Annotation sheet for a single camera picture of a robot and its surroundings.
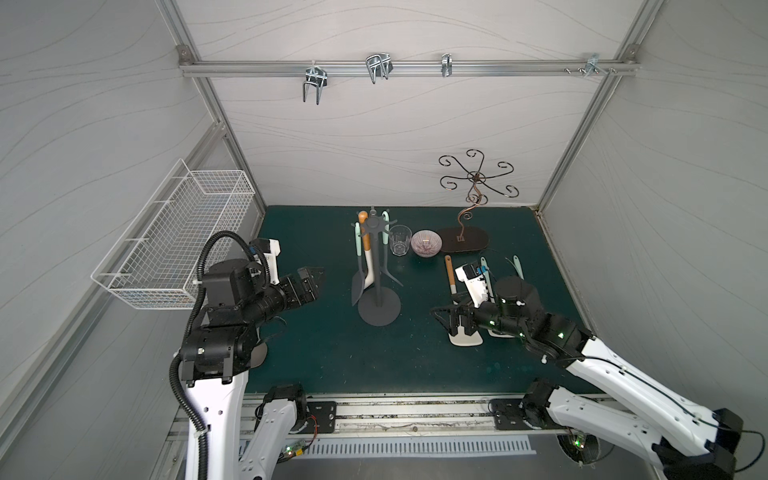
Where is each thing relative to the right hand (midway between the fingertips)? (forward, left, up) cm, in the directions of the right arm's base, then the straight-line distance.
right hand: (442, 303), depth 69 cm
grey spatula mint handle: (+28, -31, -24) cm, 48 cm away
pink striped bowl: (+35, +2, -21) cm, 41 cm away
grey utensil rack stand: (+10, +17, -22) cm, 29 cm away
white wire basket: (+3, +64, +12) cm, 65 cm away
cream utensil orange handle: (+9, +19, -6) cm, 22 cm away
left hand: (0, +30, +10) cm, 31 cm away
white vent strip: (-26, +4, -23) cm, 35 cm away
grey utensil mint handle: (+12, +14, +7) cm, 20 cm away
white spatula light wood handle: (-1, -8, -20) cm, 22 cm away
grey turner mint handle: (+8, +22, -5) cm, 24 cm away
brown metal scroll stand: (+38, -15, -22) cm, 46 cm away
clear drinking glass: (+35, +11, -20) cm, 42 cm away
